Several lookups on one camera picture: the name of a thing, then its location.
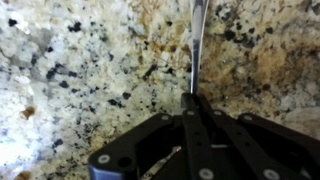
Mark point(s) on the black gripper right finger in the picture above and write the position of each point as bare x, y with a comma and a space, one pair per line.
246, 146

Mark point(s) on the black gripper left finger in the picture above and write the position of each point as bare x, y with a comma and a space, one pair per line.
196, 140

